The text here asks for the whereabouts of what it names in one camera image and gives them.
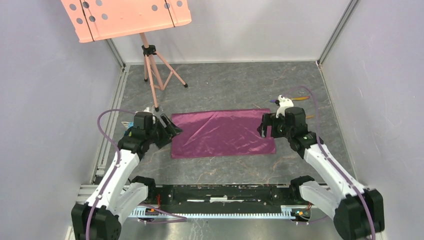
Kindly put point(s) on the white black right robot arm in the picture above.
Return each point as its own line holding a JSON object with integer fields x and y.
{"x": 356, "y": 211}

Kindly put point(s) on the magenta satin napkin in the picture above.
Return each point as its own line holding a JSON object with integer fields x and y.
{"x": 220, "y": 133}

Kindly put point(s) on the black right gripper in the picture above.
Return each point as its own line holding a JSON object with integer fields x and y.
{"x": 268, "y": 119}

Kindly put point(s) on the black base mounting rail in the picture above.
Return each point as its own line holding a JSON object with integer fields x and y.
{"x": 223, "y": 198}

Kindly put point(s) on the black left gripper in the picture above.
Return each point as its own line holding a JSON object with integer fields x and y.
{"x": 171, "y": 127}

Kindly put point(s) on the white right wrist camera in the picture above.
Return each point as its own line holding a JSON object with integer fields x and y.
{"x": 283, "y": 104}

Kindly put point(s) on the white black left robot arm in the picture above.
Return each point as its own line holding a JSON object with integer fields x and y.
{"x": 102, "y": 215}

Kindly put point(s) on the colourful toy block set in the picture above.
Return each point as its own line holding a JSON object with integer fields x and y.
{"x": 128, "y": 126}

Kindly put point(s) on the iridescent rainbow knife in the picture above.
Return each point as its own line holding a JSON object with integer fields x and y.
{"x": 302, "y": 98}

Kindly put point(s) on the pink music stand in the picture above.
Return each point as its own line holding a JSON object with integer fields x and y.
{"x": 96, "y": 20}

